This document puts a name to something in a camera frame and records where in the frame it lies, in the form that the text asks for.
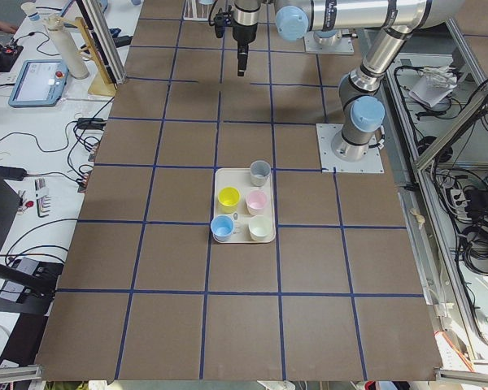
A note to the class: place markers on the yellow cup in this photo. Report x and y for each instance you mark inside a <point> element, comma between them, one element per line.
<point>228,199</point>

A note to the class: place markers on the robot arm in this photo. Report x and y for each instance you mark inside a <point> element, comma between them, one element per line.
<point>395,20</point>

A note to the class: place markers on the white paper roll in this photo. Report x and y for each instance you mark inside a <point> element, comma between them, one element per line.
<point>66,46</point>

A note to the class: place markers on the cream plastic tray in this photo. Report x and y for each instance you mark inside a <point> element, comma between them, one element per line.
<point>240,179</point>

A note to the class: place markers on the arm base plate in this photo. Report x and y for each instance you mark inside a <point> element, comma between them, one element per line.
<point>338,42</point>
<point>336,155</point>

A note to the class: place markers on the white wire cup rack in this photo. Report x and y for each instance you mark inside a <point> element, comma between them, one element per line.
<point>194,11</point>

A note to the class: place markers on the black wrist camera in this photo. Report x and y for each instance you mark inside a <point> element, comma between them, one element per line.
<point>222,20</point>

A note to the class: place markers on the wooden stand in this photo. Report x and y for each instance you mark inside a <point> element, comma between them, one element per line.
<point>102,84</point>

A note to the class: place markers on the cream white cup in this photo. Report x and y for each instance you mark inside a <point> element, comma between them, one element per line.
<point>260,228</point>

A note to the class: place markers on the black power adapter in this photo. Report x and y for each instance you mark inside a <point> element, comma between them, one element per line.
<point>13,173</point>

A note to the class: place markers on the hex key set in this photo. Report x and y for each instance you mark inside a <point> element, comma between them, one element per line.
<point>42,196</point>

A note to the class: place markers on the aluminium frame post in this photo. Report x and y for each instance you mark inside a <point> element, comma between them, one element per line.
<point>97,24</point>

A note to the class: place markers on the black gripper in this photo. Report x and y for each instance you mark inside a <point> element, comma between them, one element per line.
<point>243,33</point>

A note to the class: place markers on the grey cup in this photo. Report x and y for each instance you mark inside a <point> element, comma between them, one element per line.
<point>260,170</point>

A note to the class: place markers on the pink cup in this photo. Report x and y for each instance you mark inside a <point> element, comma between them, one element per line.
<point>256,202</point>

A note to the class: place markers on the teach pendant tablet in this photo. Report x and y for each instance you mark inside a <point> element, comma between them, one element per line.
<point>40,83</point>

